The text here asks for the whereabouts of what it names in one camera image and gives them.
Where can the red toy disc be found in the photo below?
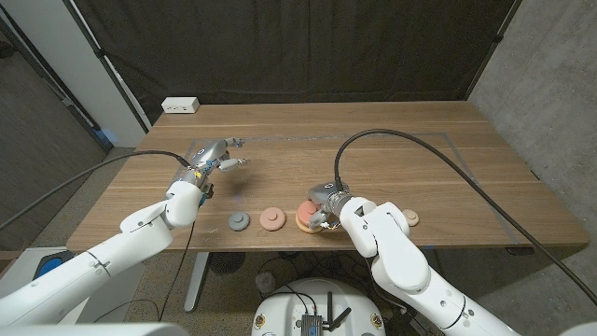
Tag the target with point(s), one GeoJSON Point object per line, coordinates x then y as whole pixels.
{"type": "Point", "coordinates": [305, 212]}

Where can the blue foot pedal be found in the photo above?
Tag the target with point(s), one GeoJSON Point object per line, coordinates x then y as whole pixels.
{"type": "Point", "coordinates": [49, 266]}

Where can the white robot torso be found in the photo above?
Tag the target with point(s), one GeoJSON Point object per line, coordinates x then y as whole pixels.
{"type": "Point", "coordinates": [93, 330]}

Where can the black backdrop stand pole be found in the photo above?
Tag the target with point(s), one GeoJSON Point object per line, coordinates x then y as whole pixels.
{"type": "Point", "coordinates": [498, 38]}
{"type": "Point", "coordinates": [99, 52]}

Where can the grey radio module with antennas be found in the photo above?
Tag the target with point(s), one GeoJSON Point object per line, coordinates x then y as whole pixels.
{"type": "Point", "coordinates": [311, 323]}

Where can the grey round floor object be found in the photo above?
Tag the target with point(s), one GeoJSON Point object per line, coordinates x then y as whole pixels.
{"type": "Point", "coordinates": [266, 282]}

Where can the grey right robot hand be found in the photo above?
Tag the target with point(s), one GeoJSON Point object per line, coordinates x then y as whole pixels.
{"type": "Point", "coordinates": [326, 193]}

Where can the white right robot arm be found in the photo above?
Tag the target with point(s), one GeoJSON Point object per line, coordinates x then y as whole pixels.
{"type": "Point", "coordinates": [396, 261]}

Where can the white floor platform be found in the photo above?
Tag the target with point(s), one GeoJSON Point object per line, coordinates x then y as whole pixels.
{"type": "Point", "coordinates": [130, 284]}

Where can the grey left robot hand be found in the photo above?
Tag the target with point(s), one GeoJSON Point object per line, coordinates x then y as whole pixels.
{"type": "Point", "coordinates": [205, 154]}

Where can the grey toy disc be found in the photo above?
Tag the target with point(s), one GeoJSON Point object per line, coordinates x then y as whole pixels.
{"type": "Point", "coordinates": [238, 221]}

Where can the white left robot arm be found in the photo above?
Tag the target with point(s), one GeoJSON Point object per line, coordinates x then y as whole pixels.
{"type": "Point", "coordinates": [93, 270]}

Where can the small beige toy disc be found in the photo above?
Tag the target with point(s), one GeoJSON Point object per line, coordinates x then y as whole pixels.
{"type": "Point", "coordinates": [411, 217]}

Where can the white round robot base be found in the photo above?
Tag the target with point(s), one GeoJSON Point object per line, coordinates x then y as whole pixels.
{"type": "Point", "coordinates": [280, 308]}

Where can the white power strip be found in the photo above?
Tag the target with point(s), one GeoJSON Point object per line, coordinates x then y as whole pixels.
{"type": "Point", "coordinates": [180, 105]}

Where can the large orange toy disc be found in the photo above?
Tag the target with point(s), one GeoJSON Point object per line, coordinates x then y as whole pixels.
{"type": "Point", "coordinates": [303, 228]}

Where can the black round floor fan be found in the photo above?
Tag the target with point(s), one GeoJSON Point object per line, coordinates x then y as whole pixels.
{"type": "Point", "coordinates": [227, 262]}

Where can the black box on floor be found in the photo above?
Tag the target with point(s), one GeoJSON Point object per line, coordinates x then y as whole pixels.
{"type": "Point", "coordinates": [396, 326]}

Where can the pink toy disc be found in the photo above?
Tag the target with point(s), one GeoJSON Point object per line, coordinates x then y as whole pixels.
{"type": "Point", "coordinates": [272, 219]}

